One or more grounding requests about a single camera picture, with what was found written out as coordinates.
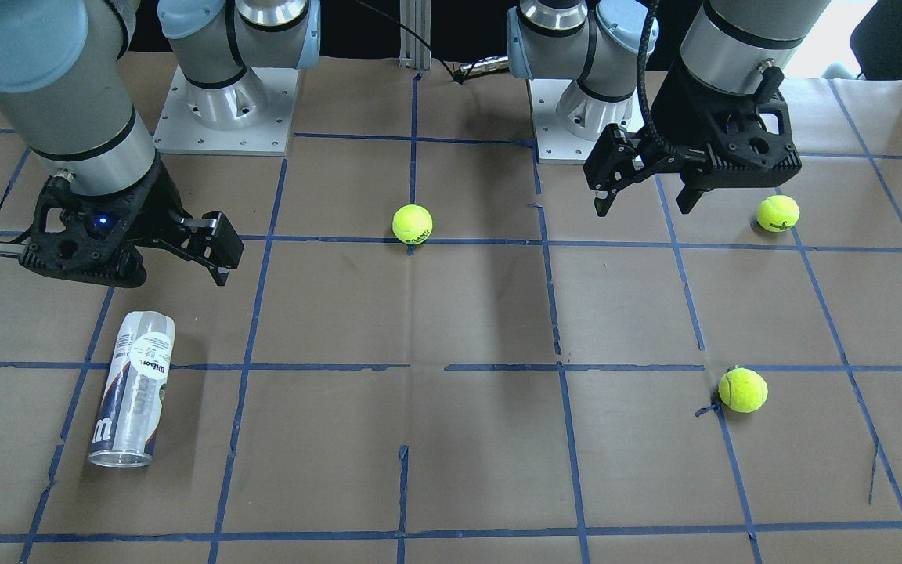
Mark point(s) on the clear Wilson tennis ball can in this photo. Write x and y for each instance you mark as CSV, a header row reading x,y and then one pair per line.
x,y
133,395

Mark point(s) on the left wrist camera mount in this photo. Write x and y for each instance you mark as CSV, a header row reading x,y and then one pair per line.
x,y
746,138

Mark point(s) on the tennis ball near base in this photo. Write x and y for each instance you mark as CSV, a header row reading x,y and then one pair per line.
x,y
778,213

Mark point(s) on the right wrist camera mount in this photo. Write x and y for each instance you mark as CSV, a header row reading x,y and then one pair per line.
x,y
82,238

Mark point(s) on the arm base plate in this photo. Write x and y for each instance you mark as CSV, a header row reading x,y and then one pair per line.
x,y
254,117
568,121

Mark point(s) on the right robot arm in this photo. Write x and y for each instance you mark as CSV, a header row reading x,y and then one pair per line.
x,y
108,193

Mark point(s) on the aluminium frame post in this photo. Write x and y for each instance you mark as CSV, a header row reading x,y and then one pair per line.
x,y
415,34

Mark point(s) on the tennis ball near tape curl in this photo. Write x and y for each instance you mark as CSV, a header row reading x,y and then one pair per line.
x,y
742,390

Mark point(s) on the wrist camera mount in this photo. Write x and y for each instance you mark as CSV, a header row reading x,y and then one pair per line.
x,y
746,138
82,238

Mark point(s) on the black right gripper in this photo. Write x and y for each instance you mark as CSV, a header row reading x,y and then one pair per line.
x,y
155,205

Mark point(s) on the tennis ball at table centre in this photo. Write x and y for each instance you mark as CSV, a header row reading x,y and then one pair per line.
x,y
412,224

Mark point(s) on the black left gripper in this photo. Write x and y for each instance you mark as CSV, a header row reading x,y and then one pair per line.
x,y
680,111

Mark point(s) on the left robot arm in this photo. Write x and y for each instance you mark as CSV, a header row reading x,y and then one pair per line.
x,y
606,49

